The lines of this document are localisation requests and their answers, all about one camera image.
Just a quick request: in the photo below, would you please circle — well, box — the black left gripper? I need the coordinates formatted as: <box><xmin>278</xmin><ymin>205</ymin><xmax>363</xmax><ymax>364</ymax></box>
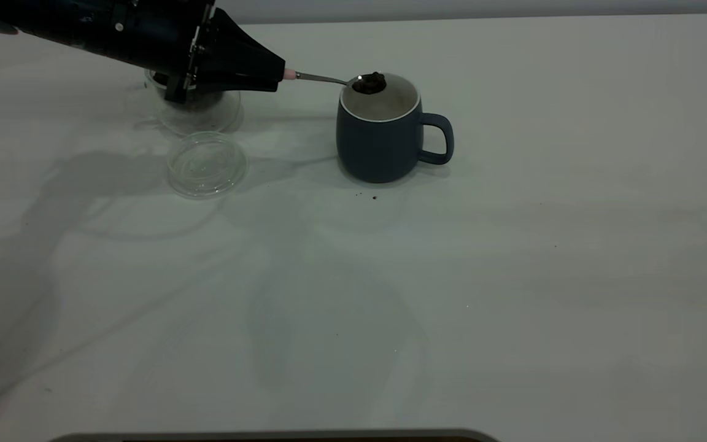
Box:
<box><xmin>108</xmin><ymin>0</ymin><xmax>286</xmax><ymax>103</ymax></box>

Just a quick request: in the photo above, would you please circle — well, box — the pink handled metal spoon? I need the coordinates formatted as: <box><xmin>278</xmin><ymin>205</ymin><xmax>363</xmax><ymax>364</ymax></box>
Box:
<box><xmin>284</xmin><ymin>68</ymin><xmax>386</xmax><ymax>95</ymax></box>

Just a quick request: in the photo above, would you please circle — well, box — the small coffee bean heap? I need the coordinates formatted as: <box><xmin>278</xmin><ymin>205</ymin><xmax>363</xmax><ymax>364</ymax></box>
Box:
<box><xmin>352</xmin><ymin>71</ymin><xmax>387</xmax><ymax>95</ymax></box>

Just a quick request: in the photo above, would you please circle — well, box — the grey ceramic mug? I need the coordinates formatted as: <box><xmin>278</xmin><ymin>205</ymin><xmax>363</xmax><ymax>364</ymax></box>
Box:
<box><xmin>336</xmin><ymin>72</ymin><xmax>455</xmax><ymax>184</ymax></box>

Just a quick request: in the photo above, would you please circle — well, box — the coffee bean pile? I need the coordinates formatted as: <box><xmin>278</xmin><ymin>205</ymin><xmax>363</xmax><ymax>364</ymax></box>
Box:
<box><xmin>169</xmin><ymin>91</ymin><xmax>226</xmax><ymax>114</ymax></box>

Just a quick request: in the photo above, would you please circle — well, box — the clear glass cup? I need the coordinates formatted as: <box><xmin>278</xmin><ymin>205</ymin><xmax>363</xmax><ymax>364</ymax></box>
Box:
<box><xmin>144</xmin><ymin>66</ymin><xmax>244</xmax><ymax>136</ymax></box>

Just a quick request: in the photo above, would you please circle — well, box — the clear glass lid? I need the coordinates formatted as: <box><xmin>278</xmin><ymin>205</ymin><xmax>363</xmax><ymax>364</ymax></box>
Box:
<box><xmin>165</xmin><ymin>131</ymin><xmax>250</xmax><ymax>200</ymax></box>

